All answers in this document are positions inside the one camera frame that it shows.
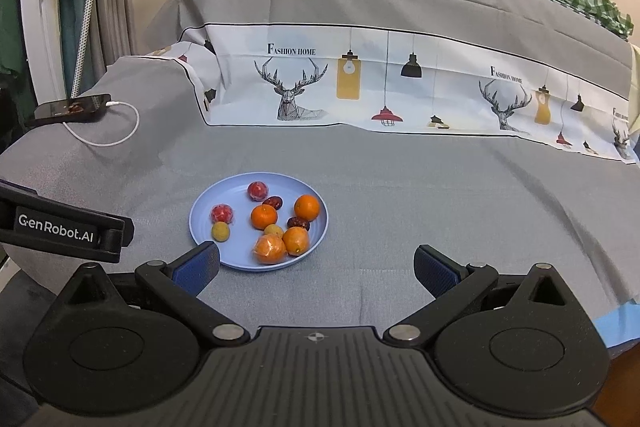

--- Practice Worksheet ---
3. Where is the pale yellow cloth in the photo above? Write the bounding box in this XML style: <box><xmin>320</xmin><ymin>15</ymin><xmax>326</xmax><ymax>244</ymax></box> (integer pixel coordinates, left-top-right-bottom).
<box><xmin>627</xmin><ymin>47</ymin><xmax>640</xmax><ymax>165</ymax></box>

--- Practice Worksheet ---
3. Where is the orange mandarin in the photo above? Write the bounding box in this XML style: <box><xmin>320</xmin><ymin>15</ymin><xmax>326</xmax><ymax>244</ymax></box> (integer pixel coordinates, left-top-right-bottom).
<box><xmin>293</xmin><ymin>194</ymin><xmax>321</xmax><ymax>222</ymax></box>
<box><xmin>250</xmin><ymin>204</ymin><xmax>279</xmax><ymax>231</ymax></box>

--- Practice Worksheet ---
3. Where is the grey bed sheet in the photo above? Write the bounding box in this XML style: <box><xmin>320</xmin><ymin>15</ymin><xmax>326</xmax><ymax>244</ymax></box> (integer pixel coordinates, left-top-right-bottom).
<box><xmin>0</xmin><ymin>54</ymin><xmax>640</xmax><ymax>348</ymax></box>

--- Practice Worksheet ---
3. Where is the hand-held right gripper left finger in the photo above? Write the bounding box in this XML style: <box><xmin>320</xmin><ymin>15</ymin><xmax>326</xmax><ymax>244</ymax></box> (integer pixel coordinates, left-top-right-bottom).
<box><xmin>49</xmin><ymin>241</ymin><xmax>252</xmax><ymax>348</ymax></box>

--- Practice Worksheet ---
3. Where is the plastic-wrapped orange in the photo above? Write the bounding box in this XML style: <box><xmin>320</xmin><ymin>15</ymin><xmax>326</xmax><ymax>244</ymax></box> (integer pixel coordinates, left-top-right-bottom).
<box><xmin>252</xmin><ymin>234</ymin><xmax>288</xmax><ymax>265</ymax></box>
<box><xmin>282</xmin><ymin>227</ymin><xmax>309</xmax><ymax>256</ymax></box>

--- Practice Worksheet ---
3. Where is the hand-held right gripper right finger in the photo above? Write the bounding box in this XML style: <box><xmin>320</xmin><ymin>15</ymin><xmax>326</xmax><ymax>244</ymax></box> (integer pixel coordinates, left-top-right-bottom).
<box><xmin>382</xmin><ymin>244</ymin><xmax>585</xmax><ymax>348</ymax></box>

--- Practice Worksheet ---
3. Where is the blue plastic plate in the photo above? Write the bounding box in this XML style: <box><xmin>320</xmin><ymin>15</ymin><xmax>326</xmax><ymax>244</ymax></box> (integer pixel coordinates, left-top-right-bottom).
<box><xmin>188</xmin><ymin>173</ymin><xmax>330</xmax><ymax>271</ymax></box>

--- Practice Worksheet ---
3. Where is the white charging cable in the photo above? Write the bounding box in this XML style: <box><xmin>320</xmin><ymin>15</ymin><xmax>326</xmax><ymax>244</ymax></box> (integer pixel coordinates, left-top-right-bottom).
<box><xmin>62</xmin><ymin>99</ymin><xmax>140</xmax><ymax>148</ymax></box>

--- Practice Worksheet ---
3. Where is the light blue sheet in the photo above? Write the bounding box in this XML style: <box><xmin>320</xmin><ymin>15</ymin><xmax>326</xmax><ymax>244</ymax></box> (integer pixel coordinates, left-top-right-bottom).
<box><xmin>592</xmin><ymin>302</ymin><xmax>640</xmax><ymax>348</ymax></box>

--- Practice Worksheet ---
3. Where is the black smartphone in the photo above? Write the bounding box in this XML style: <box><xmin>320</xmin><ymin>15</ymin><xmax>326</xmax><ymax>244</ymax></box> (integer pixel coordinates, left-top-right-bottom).
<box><xmin>25</xmin><ymin>93</ymin><xmax>112</xmax><ymax>124</ymax></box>

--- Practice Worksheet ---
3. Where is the white door frame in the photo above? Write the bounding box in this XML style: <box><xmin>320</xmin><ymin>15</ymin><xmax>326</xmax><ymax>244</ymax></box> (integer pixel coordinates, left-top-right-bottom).
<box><xmin>19</xmin><ymin>0</ymin><xmax>68</xmax><ymax>108</ymax></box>

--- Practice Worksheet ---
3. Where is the teal curtain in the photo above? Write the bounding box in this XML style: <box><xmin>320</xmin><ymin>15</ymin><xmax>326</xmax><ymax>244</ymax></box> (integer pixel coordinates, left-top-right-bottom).
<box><xmin>56</xmin><ymin>0</ymin><xmax>91</xmax><ymax>98</ymax></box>

